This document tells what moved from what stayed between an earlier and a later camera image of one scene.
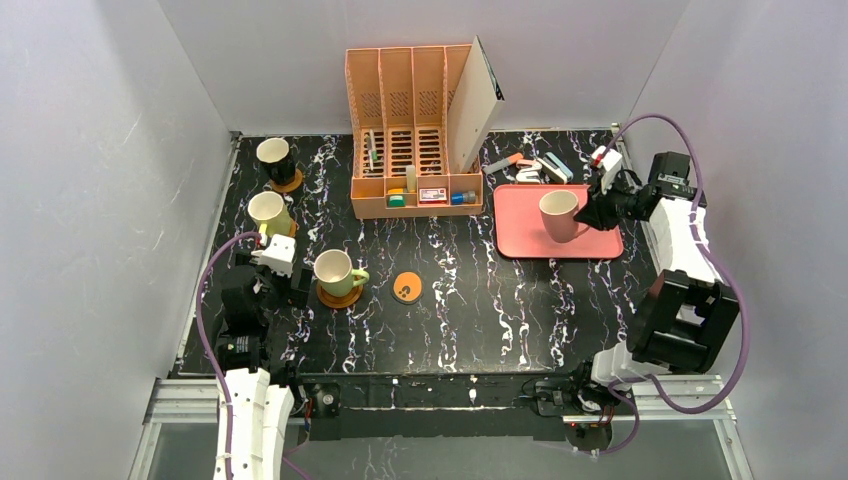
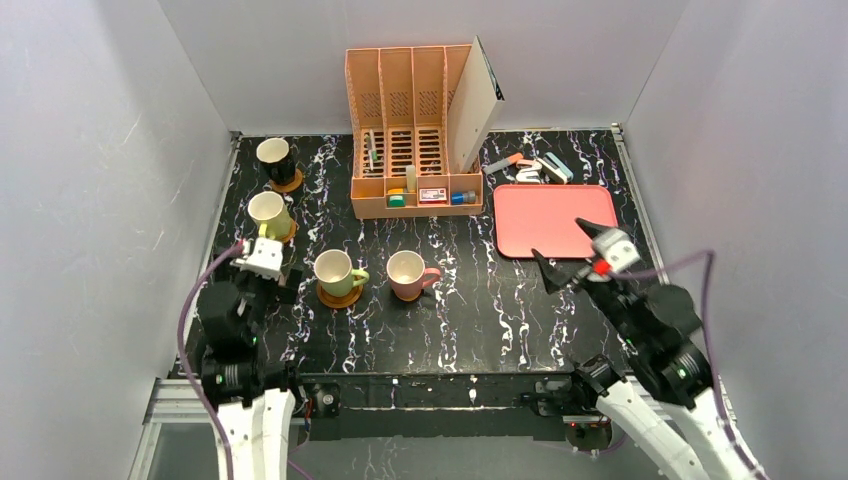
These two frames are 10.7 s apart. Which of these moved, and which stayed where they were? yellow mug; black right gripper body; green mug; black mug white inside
Moved: black right gripper body
Stayed: yellow mug; black mug white inside; green mug
